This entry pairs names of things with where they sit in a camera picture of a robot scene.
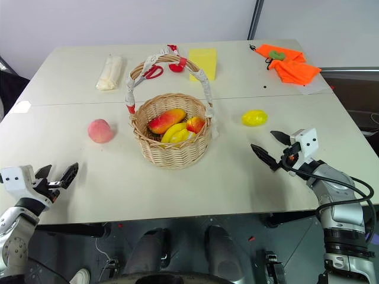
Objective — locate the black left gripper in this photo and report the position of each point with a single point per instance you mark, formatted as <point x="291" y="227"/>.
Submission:
<point x="48" y="189"/>

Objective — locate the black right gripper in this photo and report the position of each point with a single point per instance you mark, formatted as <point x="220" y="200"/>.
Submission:
<point x="288" y="161"/>

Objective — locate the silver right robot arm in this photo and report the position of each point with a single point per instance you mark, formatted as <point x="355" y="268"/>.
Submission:
<point x="340" y="213"/>

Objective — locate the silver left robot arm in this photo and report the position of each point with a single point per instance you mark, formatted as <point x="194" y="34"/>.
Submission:
<point x="14" y="230"/>

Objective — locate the small red yellow fruit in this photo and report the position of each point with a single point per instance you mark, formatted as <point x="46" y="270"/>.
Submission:
<point x="196" y="124"/>

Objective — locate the yellow lemon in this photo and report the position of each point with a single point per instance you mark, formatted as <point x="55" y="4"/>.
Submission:
<point x="254" y="118"/>

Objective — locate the pink peach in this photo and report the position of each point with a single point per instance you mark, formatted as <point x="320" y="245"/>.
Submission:
<point x="100" y="131"/>

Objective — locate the orange cloth bag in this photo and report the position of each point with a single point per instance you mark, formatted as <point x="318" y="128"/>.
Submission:
<point x="296" y="72"/>
<point x="287" y="53"/>

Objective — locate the pale yellow starfruit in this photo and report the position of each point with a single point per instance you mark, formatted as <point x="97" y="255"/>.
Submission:
<point x="183" y="136"/>

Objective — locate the small green toy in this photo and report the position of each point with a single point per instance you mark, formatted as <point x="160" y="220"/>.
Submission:
<point x="276" y="55"/>

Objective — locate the dark side desk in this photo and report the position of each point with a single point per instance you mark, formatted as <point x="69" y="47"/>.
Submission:
<point x="355" y="94"/>

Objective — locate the black object beside table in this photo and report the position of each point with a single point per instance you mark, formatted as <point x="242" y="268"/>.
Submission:
<point x="10" y="85"/>

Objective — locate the yellow banana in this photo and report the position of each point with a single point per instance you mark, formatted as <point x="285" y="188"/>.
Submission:
<point x="171" y="133"/>

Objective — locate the white shoe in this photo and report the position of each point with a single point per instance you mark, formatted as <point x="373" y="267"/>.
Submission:
<point x="80" y="276"/>

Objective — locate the yellow box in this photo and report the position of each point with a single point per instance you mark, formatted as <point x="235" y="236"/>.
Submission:
<point x="203" y="63"/>

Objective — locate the red yellow mango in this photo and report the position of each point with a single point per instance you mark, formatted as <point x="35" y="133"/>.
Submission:
<point x="167" y="120"/>

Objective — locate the white rolled plastic bag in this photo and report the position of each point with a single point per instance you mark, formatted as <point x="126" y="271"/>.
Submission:
<point x="110" y="73"/>

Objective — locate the dark rounded foot shape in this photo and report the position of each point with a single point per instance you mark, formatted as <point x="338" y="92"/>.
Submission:
<point x="146" y="251"/>
<point x="222" y="251"/>

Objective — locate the red tape roll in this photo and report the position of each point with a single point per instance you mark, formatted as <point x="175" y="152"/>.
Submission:
<point x="176" y="67"/>

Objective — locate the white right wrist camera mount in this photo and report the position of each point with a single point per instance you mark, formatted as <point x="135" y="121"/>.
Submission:
<point x="308" y="143"/>

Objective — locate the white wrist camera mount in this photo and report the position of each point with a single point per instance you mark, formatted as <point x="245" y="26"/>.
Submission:
<point x="308" y="143"/>
<point x="16" y="180"/>

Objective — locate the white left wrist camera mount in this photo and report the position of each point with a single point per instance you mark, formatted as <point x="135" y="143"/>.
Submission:
<point x="16" y="180"/>

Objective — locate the black table frame bar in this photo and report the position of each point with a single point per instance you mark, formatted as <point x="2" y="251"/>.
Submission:
<point x="74" y="229"/>
<point x="288" y="219"/>

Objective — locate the grey wall post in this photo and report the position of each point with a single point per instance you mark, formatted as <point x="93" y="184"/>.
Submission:
<point x="254" y="19"/>

